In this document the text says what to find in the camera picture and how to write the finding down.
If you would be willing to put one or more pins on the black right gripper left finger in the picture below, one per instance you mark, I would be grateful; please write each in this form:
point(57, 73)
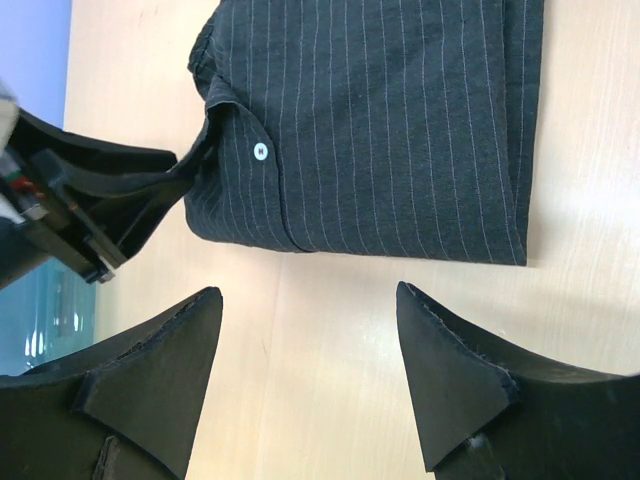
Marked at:
point(127, 407)

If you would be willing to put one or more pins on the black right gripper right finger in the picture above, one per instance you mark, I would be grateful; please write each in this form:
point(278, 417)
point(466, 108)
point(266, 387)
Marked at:
point(486, 408)

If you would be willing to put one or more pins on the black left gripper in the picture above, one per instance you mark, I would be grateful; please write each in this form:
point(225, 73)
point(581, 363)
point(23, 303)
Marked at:
point(118, 195)

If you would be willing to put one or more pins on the black pinstriped long sleeve shirt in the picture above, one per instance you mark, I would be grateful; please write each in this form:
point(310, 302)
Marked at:
point(381, 128)

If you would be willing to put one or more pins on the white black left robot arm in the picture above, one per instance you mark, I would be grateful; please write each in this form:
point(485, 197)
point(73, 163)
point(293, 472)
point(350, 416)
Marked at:
point(89, 203)

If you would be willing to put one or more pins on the clear teal plastic bin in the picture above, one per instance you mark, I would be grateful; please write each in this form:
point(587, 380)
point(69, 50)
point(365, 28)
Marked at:
point(47, 314)

